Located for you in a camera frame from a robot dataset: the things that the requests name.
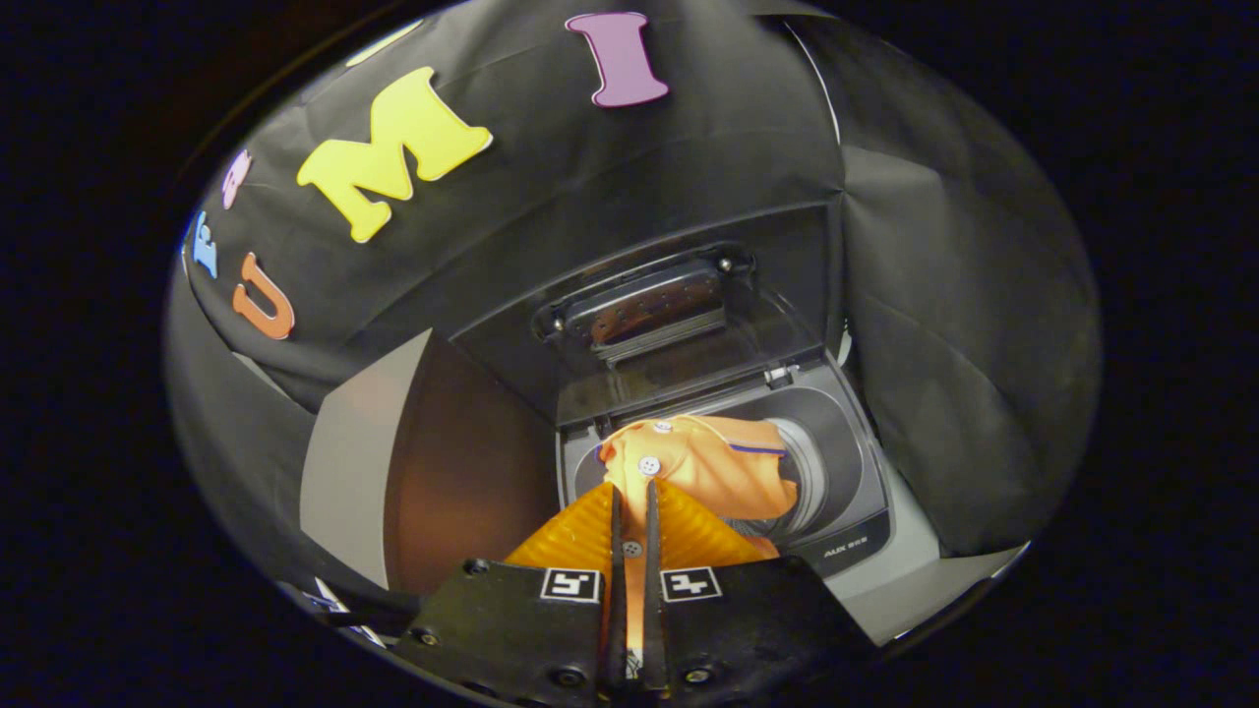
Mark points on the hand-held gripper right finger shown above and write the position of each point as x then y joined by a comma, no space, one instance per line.
651,600

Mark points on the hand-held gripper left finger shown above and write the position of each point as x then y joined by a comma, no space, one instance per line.
616,590

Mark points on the orange polo shirt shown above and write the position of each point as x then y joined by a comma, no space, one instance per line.
708,472

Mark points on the grey washing machine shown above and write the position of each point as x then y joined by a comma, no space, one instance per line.
846,472

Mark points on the white printed packet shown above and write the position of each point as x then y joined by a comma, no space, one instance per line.
344,610

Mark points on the grey table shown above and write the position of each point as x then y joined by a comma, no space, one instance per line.
354,462

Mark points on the black backdrop cloth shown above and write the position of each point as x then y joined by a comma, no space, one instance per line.
934,295

